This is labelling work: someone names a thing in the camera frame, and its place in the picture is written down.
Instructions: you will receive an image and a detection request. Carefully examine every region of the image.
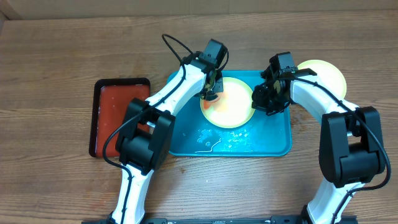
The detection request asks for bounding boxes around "dark sponge with pink base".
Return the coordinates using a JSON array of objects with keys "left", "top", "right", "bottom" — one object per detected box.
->
[{"left": 203, "top": 93, "right": 222, "bottom": 110}]

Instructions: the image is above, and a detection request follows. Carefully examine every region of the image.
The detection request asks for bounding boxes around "green-rimmed plate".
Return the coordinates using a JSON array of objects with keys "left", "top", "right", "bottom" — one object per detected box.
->
[
  {"left": 298, "top": 60, "right": 347, "bottom": 97},
  {"left": 200, "top": 77, "right": 254, "bottom": 129}
]

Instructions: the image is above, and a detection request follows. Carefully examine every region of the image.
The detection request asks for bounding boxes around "light blue plate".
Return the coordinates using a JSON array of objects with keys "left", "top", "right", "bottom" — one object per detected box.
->
[{"left": 338, "top": 90, "right": 346, "bottom": 100}]

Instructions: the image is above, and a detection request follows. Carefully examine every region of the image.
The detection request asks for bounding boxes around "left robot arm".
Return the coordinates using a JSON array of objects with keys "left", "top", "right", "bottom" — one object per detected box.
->
[{"left": 106, "top": 39, "right": 229, "bottom": 223}]

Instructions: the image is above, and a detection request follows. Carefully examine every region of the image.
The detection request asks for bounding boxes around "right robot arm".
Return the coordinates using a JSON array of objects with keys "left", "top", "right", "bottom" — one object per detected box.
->
[{"left": 252, "top": 52, "right": 391, "bottom": 224}]

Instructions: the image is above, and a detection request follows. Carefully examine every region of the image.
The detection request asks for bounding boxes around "teal plastic serving tray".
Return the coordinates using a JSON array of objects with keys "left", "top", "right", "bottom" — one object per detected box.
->
[{"left": 166, "top": 70, "right": 293, "bottom": 157}]

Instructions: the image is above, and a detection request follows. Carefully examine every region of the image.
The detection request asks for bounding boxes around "black tray with red water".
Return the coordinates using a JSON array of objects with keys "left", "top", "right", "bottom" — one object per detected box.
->
[{"left": 88, "top": 78, "right": 150, "bottom": 157}]

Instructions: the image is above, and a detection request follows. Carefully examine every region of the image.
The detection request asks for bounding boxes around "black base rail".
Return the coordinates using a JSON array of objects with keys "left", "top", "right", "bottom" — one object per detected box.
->
[{"left": 81, "top": 214, "right": 358, "bottom": 224}]

